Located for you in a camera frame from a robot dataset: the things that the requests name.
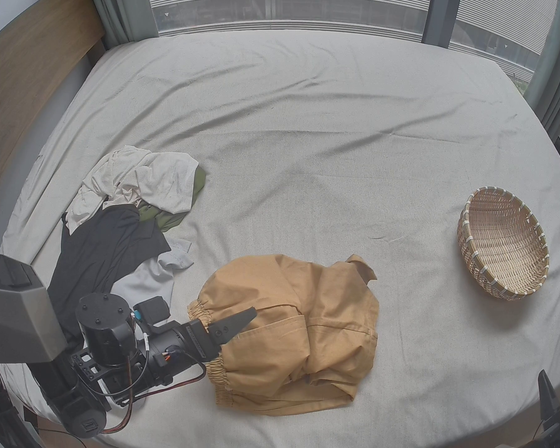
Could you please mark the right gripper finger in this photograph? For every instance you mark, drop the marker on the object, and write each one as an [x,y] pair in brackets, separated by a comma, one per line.
[548,399]

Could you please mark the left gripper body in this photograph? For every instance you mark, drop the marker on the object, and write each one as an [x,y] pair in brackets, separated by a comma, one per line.
[168,348]

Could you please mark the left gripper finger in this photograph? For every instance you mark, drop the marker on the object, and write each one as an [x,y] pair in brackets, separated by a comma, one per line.
[233,325]

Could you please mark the mustard yellow shorts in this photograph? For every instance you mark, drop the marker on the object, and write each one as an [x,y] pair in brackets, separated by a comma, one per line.
[317,325]

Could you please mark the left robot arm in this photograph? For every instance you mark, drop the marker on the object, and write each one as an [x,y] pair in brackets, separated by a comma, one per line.
[18,315]

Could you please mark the pale grey garment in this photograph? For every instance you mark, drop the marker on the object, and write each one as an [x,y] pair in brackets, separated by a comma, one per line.
[144,285]

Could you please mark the black garment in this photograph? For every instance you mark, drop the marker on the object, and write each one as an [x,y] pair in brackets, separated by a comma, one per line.
[102,250]

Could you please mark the green garment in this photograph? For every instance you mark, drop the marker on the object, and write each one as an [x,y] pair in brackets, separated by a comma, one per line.
[169,220]

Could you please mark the round woven basket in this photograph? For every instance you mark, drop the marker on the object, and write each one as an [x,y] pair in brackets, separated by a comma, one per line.
[504,245]

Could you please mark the cream garment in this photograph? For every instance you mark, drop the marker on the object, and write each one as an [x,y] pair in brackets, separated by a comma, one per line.
[161,175]

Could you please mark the bed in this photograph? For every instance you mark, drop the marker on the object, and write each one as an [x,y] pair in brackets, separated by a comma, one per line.
[308,157]

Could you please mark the window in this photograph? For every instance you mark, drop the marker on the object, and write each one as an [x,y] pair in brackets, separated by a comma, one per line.
[439,7]

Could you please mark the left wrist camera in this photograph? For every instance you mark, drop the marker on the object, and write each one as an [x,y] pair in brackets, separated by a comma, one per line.
[153,310]

